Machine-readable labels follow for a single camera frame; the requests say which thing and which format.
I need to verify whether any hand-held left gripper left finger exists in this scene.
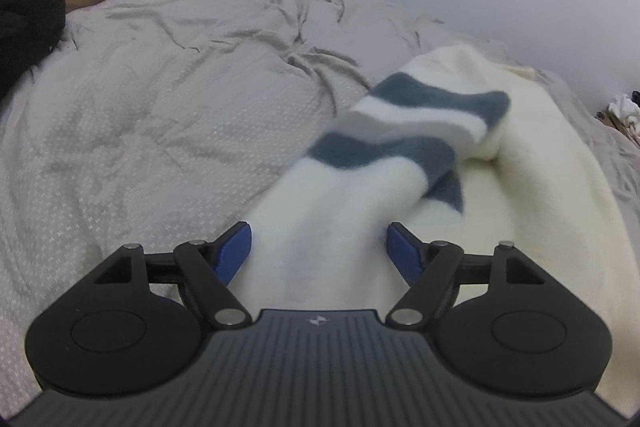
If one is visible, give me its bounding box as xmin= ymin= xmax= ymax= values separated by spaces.
xmin=92 ymin=221 xmax=252 ymax=332

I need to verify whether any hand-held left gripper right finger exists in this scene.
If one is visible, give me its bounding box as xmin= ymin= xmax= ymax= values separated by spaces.
xmin=386 ymin=221 xmax=548 ymax=332

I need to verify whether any white sweater with blue stripes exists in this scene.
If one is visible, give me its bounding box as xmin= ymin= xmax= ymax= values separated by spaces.
xmin=232 ymin=44 xmax=640 ymax=413

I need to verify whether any pile of white clothes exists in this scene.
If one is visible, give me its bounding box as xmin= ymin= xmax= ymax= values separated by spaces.
xmin=595 ymin=91 xmax=640 ymax=148

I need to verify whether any grey patterned duvet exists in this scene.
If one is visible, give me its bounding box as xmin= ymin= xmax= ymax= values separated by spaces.
xmin=0 ymin=0 xmax=640 ymax=403

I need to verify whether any black cloth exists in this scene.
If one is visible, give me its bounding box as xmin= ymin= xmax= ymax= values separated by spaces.
xmin=0 ymin=0 xmax=67 ymax=100

